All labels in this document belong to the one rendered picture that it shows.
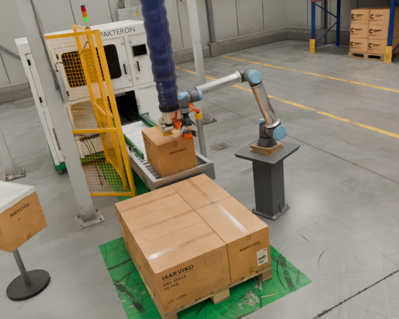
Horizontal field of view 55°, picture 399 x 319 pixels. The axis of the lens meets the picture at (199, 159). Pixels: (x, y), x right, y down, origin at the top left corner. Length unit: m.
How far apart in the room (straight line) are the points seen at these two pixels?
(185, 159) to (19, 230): 1.74
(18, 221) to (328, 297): 2.60
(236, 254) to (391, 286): 1.28
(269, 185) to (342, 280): 1.18
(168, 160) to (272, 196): 1.15
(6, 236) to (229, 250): 1.79
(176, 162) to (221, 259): 1.37
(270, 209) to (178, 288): 1.59
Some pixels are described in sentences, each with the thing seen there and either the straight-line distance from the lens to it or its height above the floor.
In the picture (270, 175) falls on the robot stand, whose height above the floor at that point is 0.53.
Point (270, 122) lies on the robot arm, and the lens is 3.70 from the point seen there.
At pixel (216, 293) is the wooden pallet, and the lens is 3.30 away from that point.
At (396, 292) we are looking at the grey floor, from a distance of 3.56.
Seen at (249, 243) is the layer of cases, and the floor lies 0.46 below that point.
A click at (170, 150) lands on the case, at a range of 4.01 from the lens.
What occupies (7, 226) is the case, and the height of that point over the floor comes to 0.84.
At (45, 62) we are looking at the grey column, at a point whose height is 1.89.
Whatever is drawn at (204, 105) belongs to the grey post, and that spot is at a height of 0.33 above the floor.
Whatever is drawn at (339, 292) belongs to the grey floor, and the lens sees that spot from 3.46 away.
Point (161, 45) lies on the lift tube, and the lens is 3.65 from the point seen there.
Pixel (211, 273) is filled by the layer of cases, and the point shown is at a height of 0.33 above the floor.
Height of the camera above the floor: 2.41
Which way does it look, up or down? 25 degrees down
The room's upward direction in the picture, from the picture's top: 8 degrees counter-clockwise
